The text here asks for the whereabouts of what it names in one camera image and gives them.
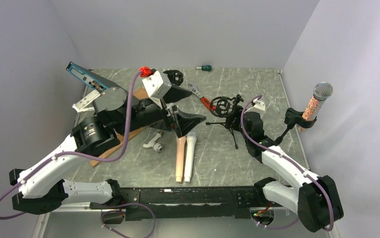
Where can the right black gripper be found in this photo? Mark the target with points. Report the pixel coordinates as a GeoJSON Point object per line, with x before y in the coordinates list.
{"type": "Point", "coordinates": [231, 117]}

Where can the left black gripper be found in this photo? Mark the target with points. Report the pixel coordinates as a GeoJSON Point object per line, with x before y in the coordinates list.
{"type": "Point", "coordinates": [185, 122]}

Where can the black mini tripod stand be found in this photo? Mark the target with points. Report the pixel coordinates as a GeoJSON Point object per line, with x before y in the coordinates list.
{"type": "Point", "coordinates": [226, 106]}

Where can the white microphone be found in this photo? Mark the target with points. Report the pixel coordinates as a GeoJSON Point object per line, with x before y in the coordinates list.
{"type": "Point", "coordinates": [191, 141]}

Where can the black shock mount desk stand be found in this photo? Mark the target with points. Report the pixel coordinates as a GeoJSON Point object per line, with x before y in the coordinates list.
{"type": "Point", "coordinates": [176, 77]}

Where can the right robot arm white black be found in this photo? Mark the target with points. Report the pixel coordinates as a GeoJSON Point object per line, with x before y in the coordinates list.
{"type": "Point", "coordinates": [313, 198]}

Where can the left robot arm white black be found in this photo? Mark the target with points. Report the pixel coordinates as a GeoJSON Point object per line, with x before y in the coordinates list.
{"type": "Point", "coordinates": [44, 188]}

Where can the black round base clip stand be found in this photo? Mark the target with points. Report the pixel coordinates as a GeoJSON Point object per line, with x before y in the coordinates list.
{"type": "Point", "coordinates": [292, 118]}

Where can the sprinkle pattern silver microphone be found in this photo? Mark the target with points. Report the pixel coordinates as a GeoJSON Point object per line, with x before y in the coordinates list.
{"type": "Point", "coordinates": [321, 92]}

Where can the wooden board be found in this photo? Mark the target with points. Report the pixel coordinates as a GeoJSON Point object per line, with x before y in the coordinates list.
{"type": "Point", "coordinates": [140, 93]}

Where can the white pipe fitting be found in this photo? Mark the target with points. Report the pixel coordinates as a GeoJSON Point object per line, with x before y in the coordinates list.
{"type": "Point", "coordinates": [157, 147]}

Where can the green stubby screwdriver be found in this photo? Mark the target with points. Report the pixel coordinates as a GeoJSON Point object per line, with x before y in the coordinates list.
{"type": "Point", "coordinates": [204, 68]}

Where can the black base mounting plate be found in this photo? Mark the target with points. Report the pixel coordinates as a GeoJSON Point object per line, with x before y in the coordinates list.
{"type": "Point", "coordinates": [191, 202]}

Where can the red handled adjustable wrench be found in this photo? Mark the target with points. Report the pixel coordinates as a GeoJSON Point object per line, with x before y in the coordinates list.
{"type": "Point", "coordinates": [206, 102]}

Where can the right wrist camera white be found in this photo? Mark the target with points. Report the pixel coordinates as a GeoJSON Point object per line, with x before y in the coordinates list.
{"type": "Point", "coordinates": [258, 106]}

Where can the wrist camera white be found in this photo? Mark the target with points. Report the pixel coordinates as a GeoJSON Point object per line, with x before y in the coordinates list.
{"type": "Point", "coordinates": [154, 84]}
{"type": "Point", "coordinates": [258, 106]}

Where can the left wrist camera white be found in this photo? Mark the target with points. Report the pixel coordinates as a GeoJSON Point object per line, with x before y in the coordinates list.
{"type": "Point", "coordinates": [154, 84]}

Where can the blue black network switch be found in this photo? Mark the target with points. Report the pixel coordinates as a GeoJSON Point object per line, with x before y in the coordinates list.
{"type": "Point", "coordinates": [89, 78]}

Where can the white bracket stand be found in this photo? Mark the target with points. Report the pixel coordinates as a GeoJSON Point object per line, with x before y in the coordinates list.
{"type": "Point", "coordinates": [85, 104]}

